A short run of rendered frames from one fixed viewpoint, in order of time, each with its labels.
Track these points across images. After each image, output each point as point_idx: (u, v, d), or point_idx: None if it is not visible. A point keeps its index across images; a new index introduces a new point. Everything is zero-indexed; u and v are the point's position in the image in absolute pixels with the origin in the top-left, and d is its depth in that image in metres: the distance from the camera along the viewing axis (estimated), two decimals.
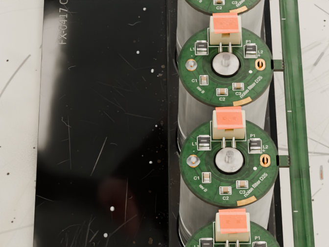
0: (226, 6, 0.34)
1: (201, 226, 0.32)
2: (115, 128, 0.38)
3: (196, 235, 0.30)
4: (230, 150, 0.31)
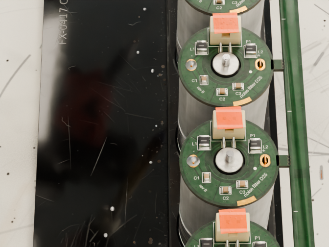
0: (226, 6, 0.34)
1: (201, 226, 0.32)
2: (115, 128, 0.38)
3: (196, 235, 0.30)
4: (230, 150, 0.31)
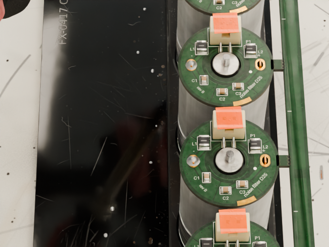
0: (226, 6, 0.34)
1: (201, 226, 0.32)
2: (115, 128, 0.38)
3: (196, 235, 0.30)
4: (230, 150, 0.31)
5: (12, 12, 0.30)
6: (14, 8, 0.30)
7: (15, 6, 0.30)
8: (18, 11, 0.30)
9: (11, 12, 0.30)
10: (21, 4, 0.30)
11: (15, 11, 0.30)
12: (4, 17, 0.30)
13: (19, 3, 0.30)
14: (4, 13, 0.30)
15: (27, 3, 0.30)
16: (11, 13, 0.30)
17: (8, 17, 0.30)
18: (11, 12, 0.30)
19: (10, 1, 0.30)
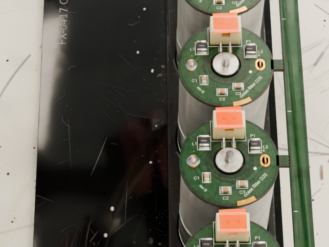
0: (226, 6, 0.34)
1: (201, 226, 0.32)
2: (115, 128, 0.38)
3: (196, 235, 0.30)
4: (230, 150, 0.31)
5: None
6: None
7: None
8: None
9: None
10: None
11: None
12: None
13: None
14: None
15: None
16: None
17: None
18: None
19: None
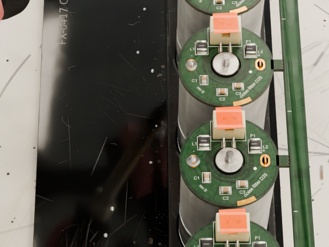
0: (226, 6, 0.34)
1: (201, 226, 0.32)
2: (115, 128, 0.38)
3: (196, 235, 0.30)
4: (230, 150, 0.31)
5: (11, 12, 0.30)
6: (13, 9, 0.30)
7: (14, 7, 0.30)
8: (17, 12, 0.30)
9: (10, 13, 0.30)
10: (20, 5, 0.30)
11: (14, 12, 0.30)
12: (3, 18, 0.30)
13: (18, 4, 0.30)
14: (3, 14, 0.30)
15: (26, 4, 0.30)
16: (10, 14, 0.30)
17: (7, 18, 0.30)
18: (10, 13, 0.30)
19: (9, 2, 0.30)
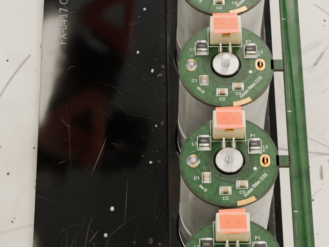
0: (226, 6, 0.34)
1: (201, 226, 0.32)
2: (115, 128, 0.38)
3: (196, 235, 0.30)
4: (230, 150, 0.31)
5: None
6: None
7: None
8: None
9: None
10: None
11: None
12: None
13: None
14: None
15: None
16: None
17: None
18: None
19: None
